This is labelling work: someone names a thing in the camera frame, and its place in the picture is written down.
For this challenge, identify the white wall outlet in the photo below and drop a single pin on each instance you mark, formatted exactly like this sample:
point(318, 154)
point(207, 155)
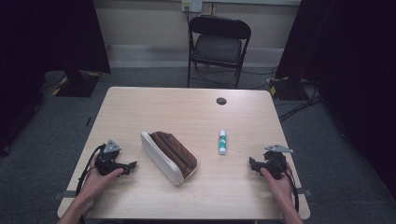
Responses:
point(191, 5)

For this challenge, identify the dark curtain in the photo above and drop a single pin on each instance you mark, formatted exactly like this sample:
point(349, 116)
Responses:
point(351, 62)
point(37, 46)

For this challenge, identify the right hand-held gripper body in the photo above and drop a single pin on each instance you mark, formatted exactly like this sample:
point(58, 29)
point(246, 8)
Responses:
point(275, 161)

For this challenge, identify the brown and white pencil case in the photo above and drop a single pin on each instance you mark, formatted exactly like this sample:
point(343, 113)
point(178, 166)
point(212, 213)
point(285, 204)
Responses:
point(169, 155)

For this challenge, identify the black folding chair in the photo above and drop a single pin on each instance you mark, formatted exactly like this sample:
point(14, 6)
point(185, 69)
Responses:
point(219, 46)

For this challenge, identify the white and green glue stick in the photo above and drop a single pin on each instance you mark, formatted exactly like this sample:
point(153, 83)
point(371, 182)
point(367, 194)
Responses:
point(222, 142)

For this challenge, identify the dark round table grommet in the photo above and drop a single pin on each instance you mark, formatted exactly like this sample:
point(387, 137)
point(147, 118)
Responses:
point(221, 101)

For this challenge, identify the black stand base yellow tape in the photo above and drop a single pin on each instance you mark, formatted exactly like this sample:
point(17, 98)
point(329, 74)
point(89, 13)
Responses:
point(77, 84)
point(286, 88)

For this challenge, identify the grey table bracket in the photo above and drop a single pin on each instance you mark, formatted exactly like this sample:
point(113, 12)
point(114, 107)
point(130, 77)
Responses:
point(63, 195)
point(304, 192)

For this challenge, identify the person's left hand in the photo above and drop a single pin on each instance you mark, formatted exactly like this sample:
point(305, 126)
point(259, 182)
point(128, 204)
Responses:
point(95, 183)

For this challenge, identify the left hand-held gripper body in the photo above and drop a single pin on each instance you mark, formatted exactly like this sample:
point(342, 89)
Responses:
point(106, 161)

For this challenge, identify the person's right hand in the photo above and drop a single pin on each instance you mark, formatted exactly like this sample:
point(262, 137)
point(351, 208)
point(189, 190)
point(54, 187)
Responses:
point(280, 186)

